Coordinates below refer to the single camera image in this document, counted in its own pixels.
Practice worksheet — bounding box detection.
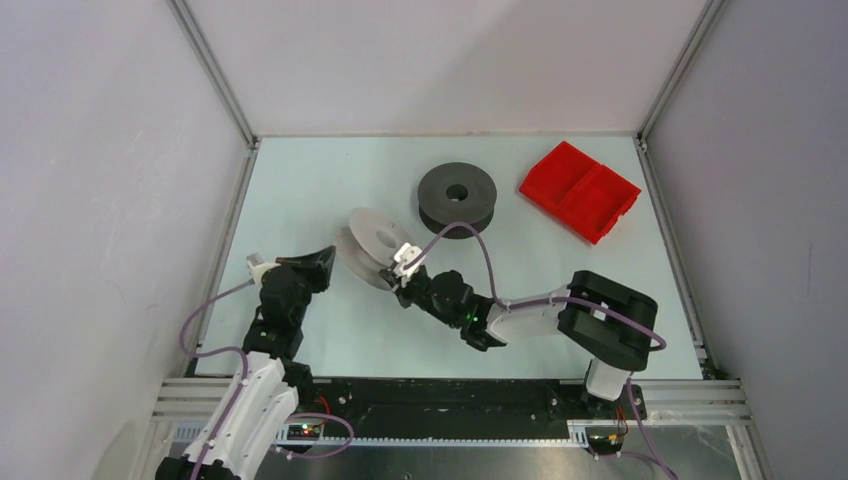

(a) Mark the white translucent spool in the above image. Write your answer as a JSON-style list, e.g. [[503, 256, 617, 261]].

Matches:
[[334, 207, 415, 291]]

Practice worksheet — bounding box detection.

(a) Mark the dark grey spool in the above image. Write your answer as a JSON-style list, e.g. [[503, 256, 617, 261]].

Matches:
[[416, 162, 498, 234]]

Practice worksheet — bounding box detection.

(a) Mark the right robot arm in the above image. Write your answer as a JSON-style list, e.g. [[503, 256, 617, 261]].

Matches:
[[379, 268, 667, 418]]

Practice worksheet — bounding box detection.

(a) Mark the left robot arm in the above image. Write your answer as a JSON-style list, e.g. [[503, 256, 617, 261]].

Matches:
[[154, 246, 336, 479]]

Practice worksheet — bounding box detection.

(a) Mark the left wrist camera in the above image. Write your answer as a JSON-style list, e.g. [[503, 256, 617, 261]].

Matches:
[[247, 253, 278, 285]]

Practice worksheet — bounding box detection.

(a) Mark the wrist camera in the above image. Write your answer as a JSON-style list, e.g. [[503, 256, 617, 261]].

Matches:
[[247, 253, 278, 285], [391, 243, 423, 287]]

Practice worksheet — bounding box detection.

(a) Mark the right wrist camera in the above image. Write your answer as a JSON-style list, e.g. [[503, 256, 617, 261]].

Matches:
[[391, 243, 423, 287]]

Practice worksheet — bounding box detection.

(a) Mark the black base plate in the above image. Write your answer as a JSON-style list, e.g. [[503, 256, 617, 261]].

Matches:
[[299, 377, 647, 441]]

